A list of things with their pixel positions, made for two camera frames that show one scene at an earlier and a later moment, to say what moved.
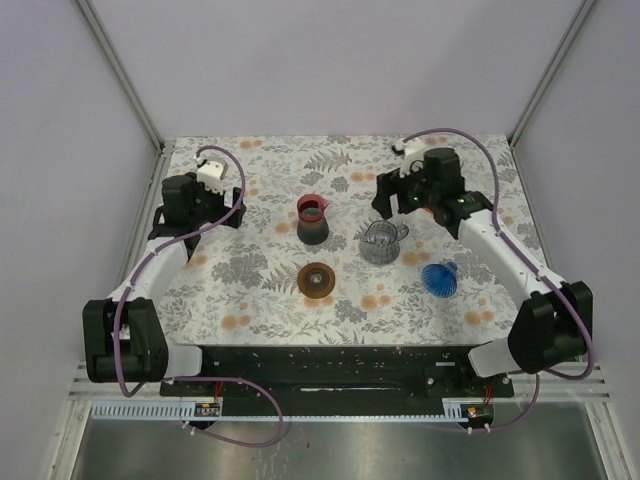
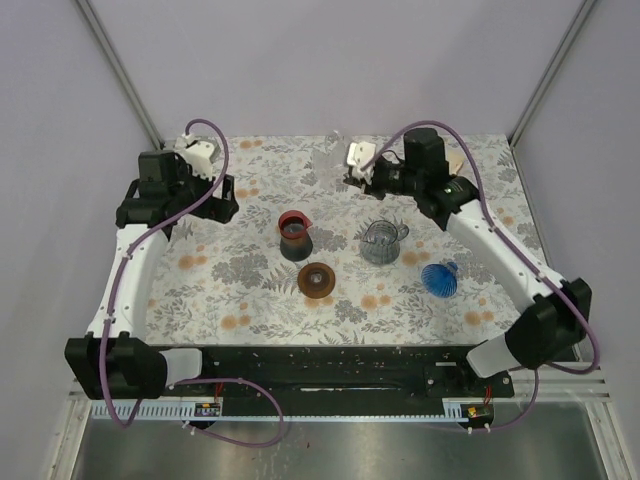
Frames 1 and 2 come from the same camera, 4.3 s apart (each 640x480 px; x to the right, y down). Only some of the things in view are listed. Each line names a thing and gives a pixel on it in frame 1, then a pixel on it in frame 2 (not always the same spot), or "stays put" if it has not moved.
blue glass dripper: x=440 y=279 stays put
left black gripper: x=222 y=209 -> x=220 y=209
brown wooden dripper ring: x=316 y=280 stays put
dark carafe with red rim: x=312 y=227 -> x=296 y=242
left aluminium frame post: x=121 y=73 stays put
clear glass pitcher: x=380 y=241 stays put
